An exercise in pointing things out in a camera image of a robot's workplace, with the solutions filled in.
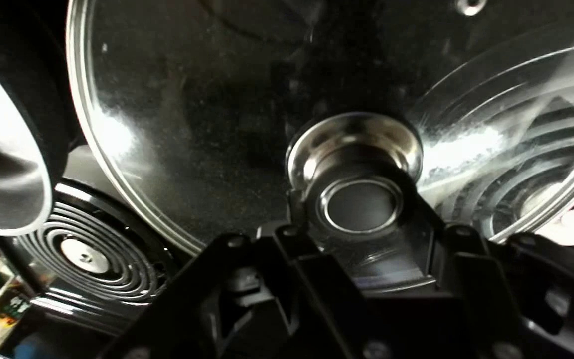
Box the small black coil burner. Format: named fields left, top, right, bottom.
left=5, top=178, right=183, bottom=315

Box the large glass pan lid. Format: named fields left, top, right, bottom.
left=63, top=0, right=574, bottom=299

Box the black pot front right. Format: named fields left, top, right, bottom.
left=0, top=0, right=83, bottom=240

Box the black electric stove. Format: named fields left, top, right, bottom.
left=0, top=128, right=234, bottom=359

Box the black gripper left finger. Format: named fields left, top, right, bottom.
left=95, top=188, right=370, bottom=359

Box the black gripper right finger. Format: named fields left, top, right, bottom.
left=402, top=188, right=574, bottom=359

